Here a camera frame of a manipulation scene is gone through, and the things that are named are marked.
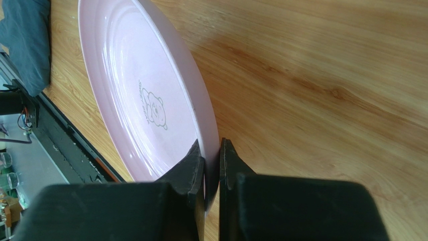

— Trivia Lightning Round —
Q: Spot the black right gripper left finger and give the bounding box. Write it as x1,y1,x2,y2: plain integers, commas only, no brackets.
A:
13,142,205,240

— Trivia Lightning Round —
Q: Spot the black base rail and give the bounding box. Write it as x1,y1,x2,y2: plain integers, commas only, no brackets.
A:
1,52,124,183

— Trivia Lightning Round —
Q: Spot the dark blue cloth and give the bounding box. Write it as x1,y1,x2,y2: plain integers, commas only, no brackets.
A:
1,1,51,96

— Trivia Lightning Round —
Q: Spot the large pink plate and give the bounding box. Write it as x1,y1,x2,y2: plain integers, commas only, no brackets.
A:
78,1,220,212

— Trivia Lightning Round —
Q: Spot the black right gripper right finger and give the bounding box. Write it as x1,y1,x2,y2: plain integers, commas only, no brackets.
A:
219,139,389,240

